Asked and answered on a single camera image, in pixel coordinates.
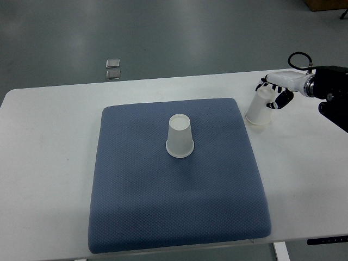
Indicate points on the lower metal floor plate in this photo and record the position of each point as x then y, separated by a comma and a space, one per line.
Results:
113, 74

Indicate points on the white table leg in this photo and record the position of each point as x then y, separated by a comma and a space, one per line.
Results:
281, 251

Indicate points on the black tripod leg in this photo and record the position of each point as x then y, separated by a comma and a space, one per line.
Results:
343, 14

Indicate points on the upper metal floor plate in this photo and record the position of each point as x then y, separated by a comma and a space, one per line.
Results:
112, 63

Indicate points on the white paper cup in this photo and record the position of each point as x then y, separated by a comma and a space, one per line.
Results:
258, 113
179, 142

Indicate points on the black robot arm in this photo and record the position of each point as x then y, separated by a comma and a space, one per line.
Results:
329, 84

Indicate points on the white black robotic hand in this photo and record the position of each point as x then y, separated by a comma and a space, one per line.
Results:
285, 84

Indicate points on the black table control panel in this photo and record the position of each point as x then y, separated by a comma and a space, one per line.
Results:
327, 240

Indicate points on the brown cardboard box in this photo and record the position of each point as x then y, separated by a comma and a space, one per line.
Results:
326, 5

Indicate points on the blue textured cushion mat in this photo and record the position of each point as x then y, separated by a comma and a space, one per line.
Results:
143, 198

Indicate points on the metal floor plate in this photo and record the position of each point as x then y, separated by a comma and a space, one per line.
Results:
112, 63
113, 74

